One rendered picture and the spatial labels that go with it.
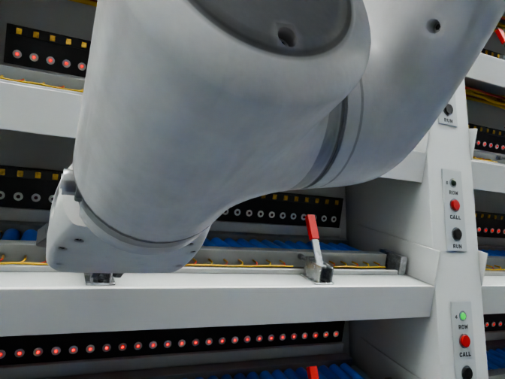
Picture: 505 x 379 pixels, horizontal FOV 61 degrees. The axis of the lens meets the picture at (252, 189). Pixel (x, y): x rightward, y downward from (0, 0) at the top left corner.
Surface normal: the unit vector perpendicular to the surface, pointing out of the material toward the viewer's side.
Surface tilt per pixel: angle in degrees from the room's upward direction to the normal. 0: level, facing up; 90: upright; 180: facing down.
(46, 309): 107
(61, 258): 164
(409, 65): 115
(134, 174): 148
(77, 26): 90
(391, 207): 90
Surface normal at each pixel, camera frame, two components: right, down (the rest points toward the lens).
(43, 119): 0.40, 0.13
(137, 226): -0.21, 0.84
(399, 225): -0.91, -0.09
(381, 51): -0.58, -0.03
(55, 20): 0.42, -0.16
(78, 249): 0.00, 0.89
